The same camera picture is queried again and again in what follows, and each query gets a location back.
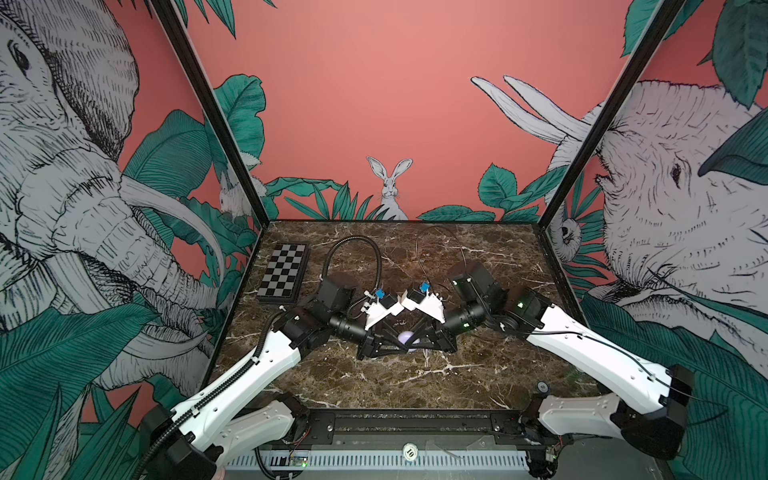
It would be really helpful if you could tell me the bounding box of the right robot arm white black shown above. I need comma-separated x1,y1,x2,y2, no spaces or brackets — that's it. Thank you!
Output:
399,262,696,460

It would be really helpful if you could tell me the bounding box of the black white checkerboard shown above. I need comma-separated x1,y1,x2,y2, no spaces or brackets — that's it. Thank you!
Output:
256,242,310,305

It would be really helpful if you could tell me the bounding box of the white slotted cable duct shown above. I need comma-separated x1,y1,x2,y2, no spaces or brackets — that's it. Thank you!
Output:
221,449,532,473

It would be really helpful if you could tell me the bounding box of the purple earbud charging case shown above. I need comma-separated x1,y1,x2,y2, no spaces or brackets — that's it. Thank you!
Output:
398,330,420,351

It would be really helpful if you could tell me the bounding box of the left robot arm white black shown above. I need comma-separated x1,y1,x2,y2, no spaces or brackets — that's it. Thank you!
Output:
132,264,408,479

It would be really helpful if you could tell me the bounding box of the poker chip on duct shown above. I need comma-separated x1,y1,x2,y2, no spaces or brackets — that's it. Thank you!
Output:
402,443,419,462

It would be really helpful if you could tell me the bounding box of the black mounting rail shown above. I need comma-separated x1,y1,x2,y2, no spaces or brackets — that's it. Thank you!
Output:
239,409,649,448

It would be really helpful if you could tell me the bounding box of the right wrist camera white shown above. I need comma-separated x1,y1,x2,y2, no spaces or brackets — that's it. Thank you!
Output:
399,281,445,324

